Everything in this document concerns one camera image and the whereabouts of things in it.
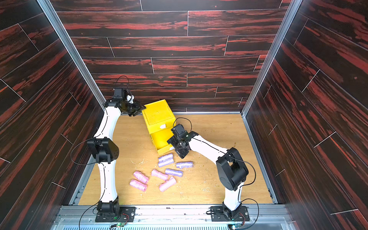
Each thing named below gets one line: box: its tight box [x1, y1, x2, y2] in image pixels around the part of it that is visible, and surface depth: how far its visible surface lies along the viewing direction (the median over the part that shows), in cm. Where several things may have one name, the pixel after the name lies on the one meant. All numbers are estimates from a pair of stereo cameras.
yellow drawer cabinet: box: [141, 99, 177, 156], surface depth 93 cm
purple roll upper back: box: [158, 152, 175, 165], surface depth 93 cm
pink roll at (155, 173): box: [151, 169, 169, 181], surface depth 87 cm
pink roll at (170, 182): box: [159, 176, 177, 193], surface depth 84 cm
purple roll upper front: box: [158, 155, 174, 168], surface depth 93 cm
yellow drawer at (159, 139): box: [149, 127, 175, 156], surface depth 95 cm
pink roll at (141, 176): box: [133, 171, 150, 184], surface depth 86 cm
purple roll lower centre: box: [164, 168, 184, 178], surface depth 88 cm
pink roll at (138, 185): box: [129, 179, 148, 192], surface depth 84 cm
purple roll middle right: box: [175, 161, 195, 170], surface depth 90 cm
